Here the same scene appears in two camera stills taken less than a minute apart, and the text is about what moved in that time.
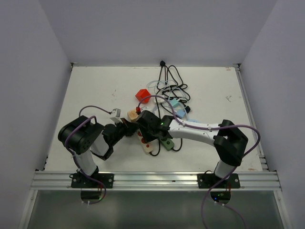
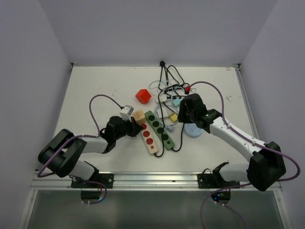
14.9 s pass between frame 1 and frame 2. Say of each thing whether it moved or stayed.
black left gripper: stayed
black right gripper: moved
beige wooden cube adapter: moved
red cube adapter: stayed
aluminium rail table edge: stayed
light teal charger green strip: stayed
